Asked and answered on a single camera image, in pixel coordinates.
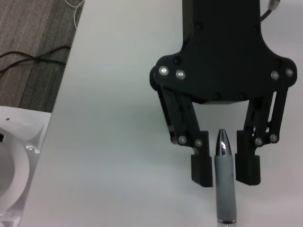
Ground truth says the dark floor cable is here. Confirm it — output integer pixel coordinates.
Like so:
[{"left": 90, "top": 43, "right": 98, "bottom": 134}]
[
  {"left": 0, "top": 56, "right": 67, "bottom": 73},
  {"left": 0, "top": 45, "right": 72, "bottom": 60}
]

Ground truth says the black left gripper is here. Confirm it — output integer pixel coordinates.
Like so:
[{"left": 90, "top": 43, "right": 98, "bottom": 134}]
[{"left": 149, "top": 0, "right": 298, "bottom": 106}]

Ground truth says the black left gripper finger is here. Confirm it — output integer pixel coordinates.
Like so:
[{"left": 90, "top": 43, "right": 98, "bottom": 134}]
[
  {"left": 157, "top": 87, "right": 213, "bottom": 188},
  {"left": 234, "top": 88, "right": 289, "bottom": 187}
]

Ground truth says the white floor cable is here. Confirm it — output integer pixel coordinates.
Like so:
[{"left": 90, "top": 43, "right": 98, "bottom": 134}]
[{"left": 64, "top": 0, "right": 85, "bottom": 28}]

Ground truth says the white robot torso base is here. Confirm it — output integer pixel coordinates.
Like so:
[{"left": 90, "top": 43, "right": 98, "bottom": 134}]
[{"left": 0, "top": 105, "right": 52, "bottom": 227}]

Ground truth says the clear grey pen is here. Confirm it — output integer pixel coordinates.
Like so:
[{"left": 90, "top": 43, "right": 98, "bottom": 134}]
[{"left": 214, "top": 129, "right": 238, "bottom": 227}]

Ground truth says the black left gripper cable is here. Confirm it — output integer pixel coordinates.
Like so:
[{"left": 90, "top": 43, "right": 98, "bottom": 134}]
[{"left": 259, "top": 0, "right": 283, "bottom": 22}]

